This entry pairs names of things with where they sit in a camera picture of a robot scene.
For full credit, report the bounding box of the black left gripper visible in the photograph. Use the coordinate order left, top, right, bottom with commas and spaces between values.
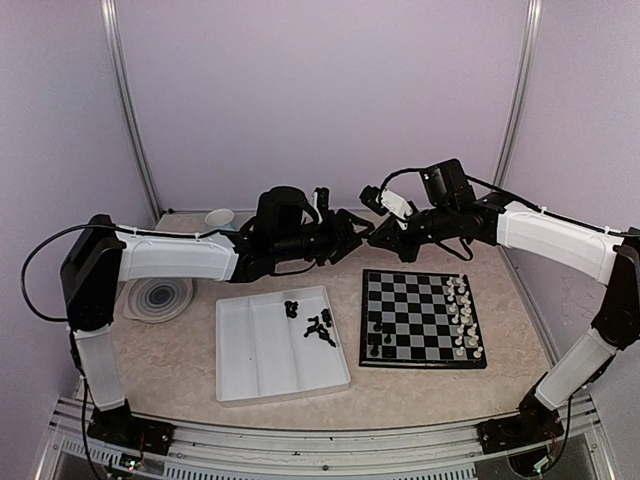
274, 207, 375, 266

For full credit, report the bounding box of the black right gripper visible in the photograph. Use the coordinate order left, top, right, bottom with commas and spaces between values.
370, 202, 458, 261

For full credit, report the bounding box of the white plastic tray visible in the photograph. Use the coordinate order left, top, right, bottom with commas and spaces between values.
215, 286, 351, 407

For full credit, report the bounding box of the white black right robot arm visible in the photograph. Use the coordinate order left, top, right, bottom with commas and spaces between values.
360, 159, 639, 444

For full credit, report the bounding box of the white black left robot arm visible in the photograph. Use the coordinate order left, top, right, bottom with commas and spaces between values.
51, 186, 375, 445

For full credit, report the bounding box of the black white chess board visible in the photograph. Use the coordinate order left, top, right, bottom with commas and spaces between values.
359, 269, 488, 370

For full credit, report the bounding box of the pile of black chess pieces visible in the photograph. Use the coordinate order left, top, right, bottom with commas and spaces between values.
303, 308, 337, 348

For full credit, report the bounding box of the light blue mug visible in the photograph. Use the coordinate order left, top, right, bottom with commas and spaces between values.
204, 208, 238, 231

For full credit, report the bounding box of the clear plastic lid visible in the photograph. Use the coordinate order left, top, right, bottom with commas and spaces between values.
123, 278, 194, 325

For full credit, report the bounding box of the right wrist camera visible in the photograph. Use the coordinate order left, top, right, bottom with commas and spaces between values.
359, 185, 415, 231

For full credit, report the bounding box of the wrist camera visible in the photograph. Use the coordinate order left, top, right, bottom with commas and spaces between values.
359, 185, 415, 231
310, 187, 330, 224

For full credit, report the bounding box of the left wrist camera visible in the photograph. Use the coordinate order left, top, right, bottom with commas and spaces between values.
310, 187, 330, 224

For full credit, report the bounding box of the front aluminium rail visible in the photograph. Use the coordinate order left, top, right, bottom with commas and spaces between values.
29, 395, 617, 479

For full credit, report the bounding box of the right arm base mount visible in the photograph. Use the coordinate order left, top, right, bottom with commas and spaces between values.
476, 414, 564, 454

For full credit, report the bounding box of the right aluminium frame post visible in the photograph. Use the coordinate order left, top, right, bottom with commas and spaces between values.
493, 0, 543, 187

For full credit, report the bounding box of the aluminium frame post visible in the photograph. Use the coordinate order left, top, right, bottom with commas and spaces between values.
100, 0, 163, 222
493, 0, 543, 187

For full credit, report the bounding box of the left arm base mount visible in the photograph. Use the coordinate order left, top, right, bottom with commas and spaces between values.
87, 417, 175, 456

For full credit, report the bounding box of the left aluminium frame post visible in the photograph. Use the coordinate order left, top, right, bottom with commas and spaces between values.
100, 0, 163, 222

